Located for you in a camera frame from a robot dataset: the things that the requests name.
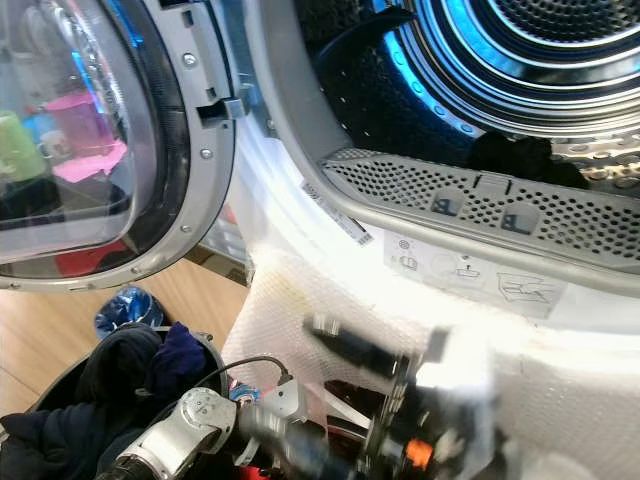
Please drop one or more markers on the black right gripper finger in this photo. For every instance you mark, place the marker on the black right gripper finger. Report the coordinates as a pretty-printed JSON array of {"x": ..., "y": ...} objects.
[
  {"x": 355, "y": 345},
  {"x": 295, "y": 445}
]

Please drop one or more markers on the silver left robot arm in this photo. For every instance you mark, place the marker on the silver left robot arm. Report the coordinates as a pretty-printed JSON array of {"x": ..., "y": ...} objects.
[{"x": 205, "y": 420}]

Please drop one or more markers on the white washing machine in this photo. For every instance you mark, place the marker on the white washing machine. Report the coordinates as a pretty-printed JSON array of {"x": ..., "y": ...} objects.
[{"x": 280, "y": 200}]

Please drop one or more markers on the white instruction sticker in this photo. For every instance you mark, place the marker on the white instruction sticker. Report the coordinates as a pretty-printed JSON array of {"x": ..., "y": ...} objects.
[{"x": 460, "y": 268}]

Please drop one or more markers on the white barcode label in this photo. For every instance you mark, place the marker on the white barcode label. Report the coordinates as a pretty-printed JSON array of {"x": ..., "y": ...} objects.
[{"x": 335, "y": 212}]

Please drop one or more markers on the navy purple garment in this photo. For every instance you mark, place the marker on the navy purple garment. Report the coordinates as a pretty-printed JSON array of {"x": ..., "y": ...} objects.
[{"x": 178, "y": 360}]

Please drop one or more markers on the grey perforated filter panel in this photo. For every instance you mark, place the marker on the grey perforated filter panel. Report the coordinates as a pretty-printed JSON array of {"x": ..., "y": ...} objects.
[{"x": 400, "y": 185}]

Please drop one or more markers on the dark blue garment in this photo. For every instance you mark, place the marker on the dark blue garment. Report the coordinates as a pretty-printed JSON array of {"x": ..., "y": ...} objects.
[{"x": 60, "y": 445}]

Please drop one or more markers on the blue lined waste bin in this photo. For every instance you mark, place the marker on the blue lined waste bin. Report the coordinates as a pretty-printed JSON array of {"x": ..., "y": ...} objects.
[{"x": 128, "y": 312}]

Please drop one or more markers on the black laundry basket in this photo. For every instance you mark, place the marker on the black laundry basket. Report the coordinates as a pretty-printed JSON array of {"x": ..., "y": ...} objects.
[{"x": 72, "y": 392}]

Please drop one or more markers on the grey-rimmed glass washer door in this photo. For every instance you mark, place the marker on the grey-rimmed glass washer door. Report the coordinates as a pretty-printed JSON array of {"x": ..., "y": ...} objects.
[{"x": 205, "y": 170}]

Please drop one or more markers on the black garment in drum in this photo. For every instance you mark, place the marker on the black garment in drum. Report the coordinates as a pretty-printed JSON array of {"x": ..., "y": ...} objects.
[{"x": 520, "y": 158}]

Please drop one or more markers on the green cup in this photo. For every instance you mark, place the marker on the green cup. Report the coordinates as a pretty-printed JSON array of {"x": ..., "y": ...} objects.
[{"x": 20, "y": 150}]

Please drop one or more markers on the steel washer drum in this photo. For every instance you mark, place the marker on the steel washer drum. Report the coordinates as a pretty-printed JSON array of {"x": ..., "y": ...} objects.
[{"x": 510, "y": 60}]

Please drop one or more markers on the pink translucent cup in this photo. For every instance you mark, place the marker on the pink translucent cup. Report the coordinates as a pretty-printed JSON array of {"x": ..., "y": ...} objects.
[{"x": 80, "y": 122}]

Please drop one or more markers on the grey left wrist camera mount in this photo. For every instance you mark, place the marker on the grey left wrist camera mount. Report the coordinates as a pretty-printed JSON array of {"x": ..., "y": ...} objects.
[{"x": 285, "y": 400}]

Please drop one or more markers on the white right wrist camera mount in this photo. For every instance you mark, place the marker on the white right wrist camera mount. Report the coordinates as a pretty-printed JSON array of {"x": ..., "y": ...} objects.
[{"x": 455, "y": 390}]

